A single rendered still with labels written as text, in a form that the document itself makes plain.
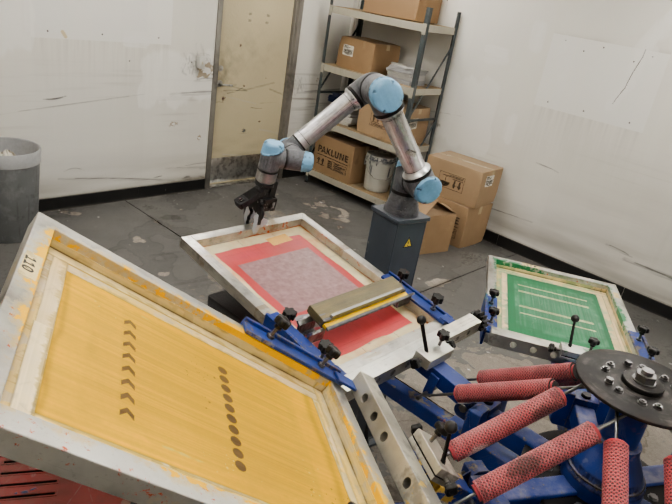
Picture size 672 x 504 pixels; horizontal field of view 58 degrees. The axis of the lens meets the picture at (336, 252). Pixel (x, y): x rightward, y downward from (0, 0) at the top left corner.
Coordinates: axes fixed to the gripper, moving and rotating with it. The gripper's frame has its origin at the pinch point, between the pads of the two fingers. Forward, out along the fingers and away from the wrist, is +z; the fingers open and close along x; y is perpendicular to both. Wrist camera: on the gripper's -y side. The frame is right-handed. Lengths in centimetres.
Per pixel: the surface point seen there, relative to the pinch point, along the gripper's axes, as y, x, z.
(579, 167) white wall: 380, 21, 22
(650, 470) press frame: 15, -150, -11
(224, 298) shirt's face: -18.0, -14.5, 17.7
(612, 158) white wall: 380, 0, 3
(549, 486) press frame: -14, -135, -9
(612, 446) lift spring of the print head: -19, -141, -33
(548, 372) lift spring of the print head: 4, -118, -24
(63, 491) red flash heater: -105, -77, -8
